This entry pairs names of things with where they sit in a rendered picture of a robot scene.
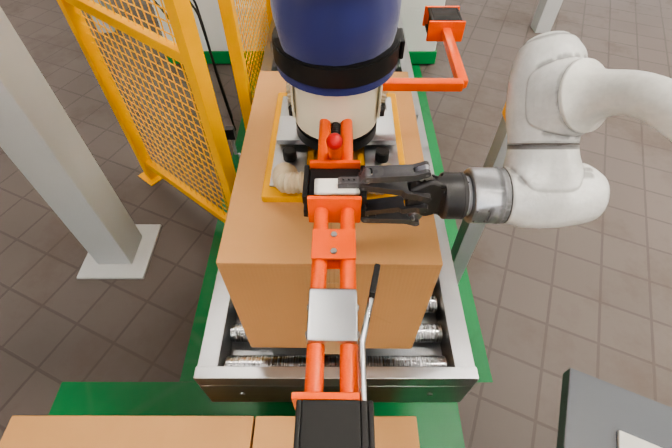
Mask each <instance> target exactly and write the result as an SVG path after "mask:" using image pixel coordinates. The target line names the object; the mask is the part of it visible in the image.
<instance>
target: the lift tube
mask: <svg viewBox="0 0 672 448"><path fill-rule="evenodd" d="M401 3H402V0H270V4H271V10H272V15H273V19H274V23H275V26H276V30H277V33H278V37H279V40H280V43H281V46H282V48H283V50H284V52H286V53H287V54H289V55H290V56H292V57H294V58H296V59H298V60H300V61H302V62H305V63H308V64H313V65H325V66H346V65H351V64H355V63H359V62H363V61H367V60H370V59H373V58H375V57H377V56H379V55H380V54H382V53H383V52H384V51H386V50H387V49H388V48H390V47H391V45H392V43H393V42H394V39H395V35H396V32H397V28H398V23H399V17H400V10H401ZM395 68H396V66H395V67H394V69H393V70H392V71H391V72H390V73H389V74H387V75H386V76H384V77H383V78H381V79H379V80H377V81H375V82H373V83H370V84H367V85H364V86H360V87H355V88H348V89H325V88H318V87H313V86H309V85H305V84H303V83H300V82H297V81H296V80H294V79H292V78H290V77H288V76H287V75H286V74H284V73H283V72H282V71H281V70H280V69H279V68H278V66H277V69H278V72H279V74H280V75H281V77H282V78H283V79H284V80H285V81H286V82H287V83H289V84H290V85H292V86H293V87H295V88H297V89H299V90H302V91H305V92H307V93H311V94H315V95H321V96H332V97H340V96H351V95H358V94H362V93H366V92H368V91H371V90H374V89H376V88H377V87H379V86H381V85H383V84H384V83H385V82H387V81H388V80H389V79H390V77H391V76H392V75H393V73H394V71H395Z"/></svg>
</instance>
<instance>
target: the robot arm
mask: <svg viewBox="0 0 672 448"><path fill-rule="evenodd" d="M616 115H623V116H629V117H633V118H636V119H639V120H641V121H643V122H644V123H646V124H648V125H649V126H651V127H652V128H654V129H655V130H657V131H658V132H660V133H661V134H662V135H664V136H665V137H666V138H668V139H669V140H670V141H672V79H671V78H669V77H666V76H663V75H659V74H656V73H652V72H647V71H640V70H628V69H605V67H604V66H603V65H602V64H601V63H600V62H599V61H597V60H595V59H593V58H588V53H587V50H586V48H585V46H584V45H583V43H582V42H581V41H580V39H579V38H578V37H577V36H575V35H573V34H570V33H569V32H566V31H551V32H546V33H542V34H539V35H537V36H535V37H533V38H531V39H530V40H528V41H527V42H526V44H525V45H524V46H522V47H521V48H520V50H519V51H518V53H517V55H516V57H515V60H514V62H513V65H512V69H511V72H510V77H509V82H508V90H507V99H506V131H507V144H580V138H581V135H583V134H585V133H588V132H592V131H594V130H596V129H597V128H598V127H600V126H601V124H602V123H603V122H604V120H605V119H606V118H607V117H610V116H616ZM372 173H373V174H372ZM371 174H372V175H371ZM360 191H366V192H374V193H382V194H391V195H398V196H392V197H384V198H376V199H368V200H367V202H366V204H365V205H366V213H365V217H361V219H360V220H361V221H362V222H363V223H388V224H407V225H411V226H418V225H419V219H420V218H421V217H422V216H428V215H431V214H436V215H438V216H439V217H440V218H441V219H463V218H464V220H465V221H466V222H467V223H470V224H510V225H514V226H517V227H522V228H558V227H567V226H574V225H579V224H584V223H587V222H590V221H593V220H595V219H597V218H598V217H599V216H601V215H602V214H603V212H604V211H605V209H606V207H607V205H608V202H609V198H610V186H609V183H608V180H607V179H606V177H605V176H604V175H603V174H602V173H601V172H599V171H598V170H597V169H595V168H594V167H592V166H590V165H588V164H585V163H582V160H581V156H580V145H507V151H506V157H505V160H504V164H503V167H469V168H467V169H466V170H465V171H464V173H463V172H442V173H440V174H439V176H437V175H435V174H431V170H430V165H429V162H428V161H422V162H419V163H415V164H403V165H380V166H365V167H364V168H363V171H360V172H359V173H358V177H338V178H333V179H315V182H314V195H360ZM404 201H405V206H404Z"/></svg>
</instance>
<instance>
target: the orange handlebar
mask: <svg viewBox="0 0 672 448"><path fill-rule="evenodd" d="M441 37H442V40H443V44H444V47H445V50H446V54H447V57H448V60H449V63H450V67H451V70H452V73H453V77H454V78H390V79H389V80H388V81H387V82H385V83H384V84H383V85H382V86H383V90H382V91H451V92H460V91H462V90H463V88H466V87H467V84H468V78H467V75H466V72H465V69H464V66H463V63H462V60H461V57H460V54H459V51H458V48H457V45H456V42H455V39H454V36H453V33H452V31H451V28H443V29H442V31H441ZM330 134H331V123H330V121H329V120H327V119H321V120H320V122H319V139H318V157H317V160H330V158H329V153H328V147H327V144H326V139H327V137H328V136H329V135H330ZM341 137H342V139H343V144H342V157H341V160H353V124H352V120H351V119H345V120H343V121H342V122H341ZM311 259H312V264H311V282H310V289H311V288H324V289H326V282H327V269H340V289H356V230H355V211H354V209H352V208H350V207H345V208H343V209H341V211H340V229H328V209H326V208H324V207H318V208H316V209H315V211H314V228H313V231H312V249H311ZM324 353H325V346H324V345H323V344H320V343H310V344H307V353H306V371H305V389H304V392H323V389H324ZM340 392H358V393H359V373H358V345H356V344H352V343H345V344H342V345H340Z"/></svg>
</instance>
